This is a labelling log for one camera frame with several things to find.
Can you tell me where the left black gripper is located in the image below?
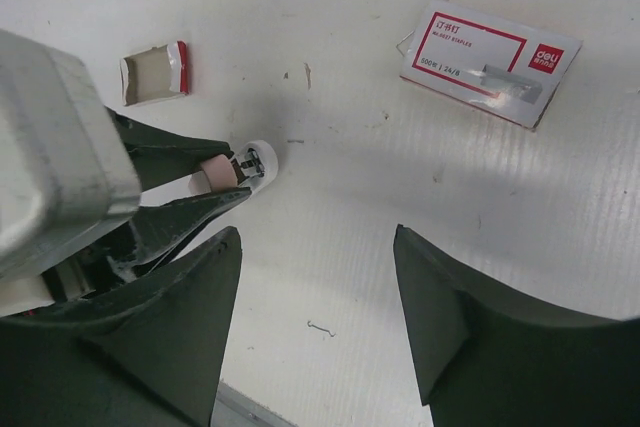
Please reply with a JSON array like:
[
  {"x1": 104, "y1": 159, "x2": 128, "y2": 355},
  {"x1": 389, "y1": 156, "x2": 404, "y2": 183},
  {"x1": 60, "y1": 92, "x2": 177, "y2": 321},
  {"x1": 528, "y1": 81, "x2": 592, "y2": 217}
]
[{"x1": 42, "y1": 108, "x2": 251, "y2": 304}]

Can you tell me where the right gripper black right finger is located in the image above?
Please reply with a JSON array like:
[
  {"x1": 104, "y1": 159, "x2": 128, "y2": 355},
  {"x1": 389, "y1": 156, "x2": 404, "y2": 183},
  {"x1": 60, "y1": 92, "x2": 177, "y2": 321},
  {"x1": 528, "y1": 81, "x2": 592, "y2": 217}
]
[{"x1": 393, "y1": 226, "x2": 639, "y2": 426}]

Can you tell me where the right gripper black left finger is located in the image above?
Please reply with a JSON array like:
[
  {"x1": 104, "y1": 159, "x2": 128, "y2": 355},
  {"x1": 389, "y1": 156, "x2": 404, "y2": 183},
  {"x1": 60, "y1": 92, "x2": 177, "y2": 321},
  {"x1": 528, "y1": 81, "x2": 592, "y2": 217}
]
[{"x1": 1, "y1": 227, "x2": 242, "y2": 426}]

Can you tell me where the pink white mini stapler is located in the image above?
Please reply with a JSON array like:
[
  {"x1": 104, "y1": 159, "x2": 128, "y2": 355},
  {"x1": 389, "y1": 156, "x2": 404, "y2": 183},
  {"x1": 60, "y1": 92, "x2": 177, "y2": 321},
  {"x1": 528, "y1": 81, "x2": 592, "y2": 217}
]
[{"x1": 188, "y1": 140, "x2": 279, "y2": 195}]

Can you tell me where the red white staple box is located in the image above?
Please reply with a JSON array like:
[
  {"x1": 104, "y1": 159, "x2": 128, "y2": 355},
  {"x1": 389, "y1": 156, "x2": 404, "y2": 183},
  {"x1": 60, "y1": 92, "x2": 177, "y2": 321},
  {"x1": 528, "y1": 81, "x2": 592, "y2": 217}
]
[{"x1": 400, "y1": 0, "x2": 583, "y2": 130}]

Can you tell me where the torn red white box flap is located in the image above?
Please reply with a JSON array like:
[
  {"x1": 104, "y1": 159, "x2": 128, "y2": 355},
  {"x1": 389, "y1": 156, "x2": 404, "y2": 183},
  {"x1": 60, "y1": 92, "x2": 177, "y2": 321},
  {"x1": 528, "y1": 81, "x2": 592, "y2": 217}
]
[{"x1": 119, "y1": 40, "x2": 191, "y2": 107}]

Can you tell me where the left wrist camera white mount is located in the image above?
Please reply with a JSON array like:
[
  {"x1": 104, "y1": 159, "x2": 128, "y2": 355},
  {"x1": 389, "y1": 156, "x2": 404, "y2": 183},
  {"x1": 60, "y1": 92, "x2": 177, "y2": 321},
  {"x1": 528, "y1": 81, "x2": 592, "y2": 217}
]
[{"x1": 1, "y1": 31, "x2": 142, "y2": 316}]

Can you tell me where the aluminium front rail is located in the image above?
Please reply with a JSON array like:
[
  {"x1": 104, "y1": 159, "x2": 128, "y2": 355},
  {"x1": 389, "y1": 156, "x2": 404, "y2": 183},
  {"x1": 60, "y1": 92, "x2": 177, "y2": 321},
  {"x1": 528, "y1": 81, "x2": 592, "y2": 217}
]
[{"x1": 210, "y1": 382, "x2": 295, "y2": 427}]

